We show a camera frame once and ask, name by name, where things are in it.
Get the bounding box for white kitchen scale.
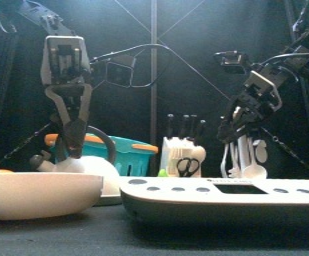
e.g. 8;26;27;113
118;175;309;231

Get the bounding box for white knife block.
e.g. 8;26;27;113
159;135;207;178

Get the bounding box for white bowl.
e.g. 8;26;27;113
0;171;104;222

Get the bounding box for black right camera cable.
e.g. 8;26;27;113
256;49;309;69

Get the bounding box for black handled toy knife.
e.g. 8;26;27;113
195;119;207;146
179;114;190;138
164;113;176;138

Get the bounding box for white toy spoon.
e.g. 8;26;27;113
240;134;269;180

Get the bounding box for teal basket orange handles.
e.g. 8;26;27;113
43;133;159;178

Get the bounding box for white toy spatula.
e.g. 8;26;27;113
251;138;270;165

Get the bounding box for black diagonal frame strut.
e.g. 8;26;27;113
0;121;56;170
259;127;309;180

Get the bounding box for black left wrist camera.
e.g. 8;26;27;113
103;54;138;88

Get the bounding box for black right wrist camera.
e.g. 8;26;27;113
212;49;252;76

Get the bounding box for grey vertical frame pole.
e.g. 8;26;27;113
148;0;159;148

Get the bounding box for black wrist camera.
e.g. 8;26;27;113
103;54;138;88
212;49;252;76

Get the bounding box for white toy kettle grey handle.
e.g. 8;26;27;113
28;125;122;198

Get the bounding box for black camera cable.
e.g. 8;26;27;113
256;49;309;69
88;43;172;90

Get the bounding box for white toy whisk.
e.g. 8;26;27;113
220;141;244;179

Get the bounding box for black left camera cable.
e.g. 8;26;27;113
88;43;172;90

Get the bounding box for black handled scissors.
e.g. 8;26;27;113
175;157;202;178

